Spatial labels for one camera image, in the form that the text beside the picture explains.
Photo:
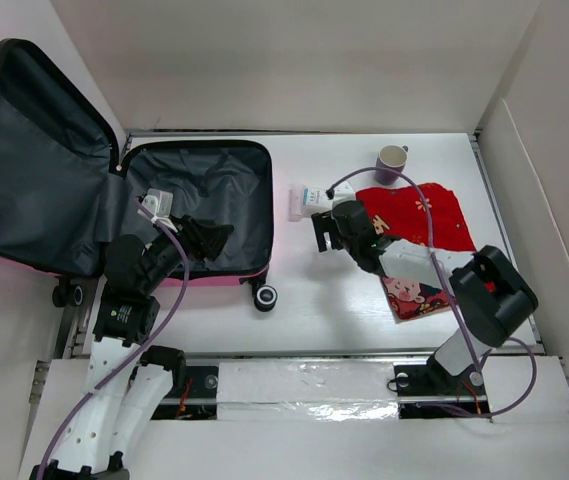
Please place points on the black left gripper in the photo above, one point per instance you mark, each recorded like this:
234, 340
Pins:
203, 237

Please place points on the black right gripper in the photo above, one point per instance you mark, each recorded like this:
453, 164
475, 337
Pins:
322, 227

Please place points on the purple ceramic mug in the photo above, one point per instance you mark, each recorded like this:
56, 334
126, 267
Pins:
391, 161

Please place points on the red cartoon print cloth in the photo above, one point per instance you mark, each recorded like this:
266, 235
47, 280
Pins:
403, 212

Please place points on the pink hard-shell suitcase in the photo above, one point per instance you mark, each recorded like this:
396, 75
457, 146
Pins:
67, 190

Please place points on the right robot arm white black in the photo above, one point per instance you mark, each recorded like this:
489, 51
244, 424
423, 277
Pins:
490, 295

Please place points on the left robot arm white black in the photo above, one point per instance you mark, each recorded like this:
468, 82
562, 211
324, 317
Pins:
128, 375

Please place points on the white foam block with tape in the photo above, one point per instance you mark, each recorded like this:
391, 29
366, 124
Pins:
340, 390

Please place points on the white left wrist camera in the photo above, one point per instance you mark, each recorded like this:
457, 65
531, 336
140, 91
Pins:
156, 206

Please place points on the black metal base rail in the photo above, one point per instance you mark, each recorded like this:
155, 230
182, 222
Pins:
197, 399

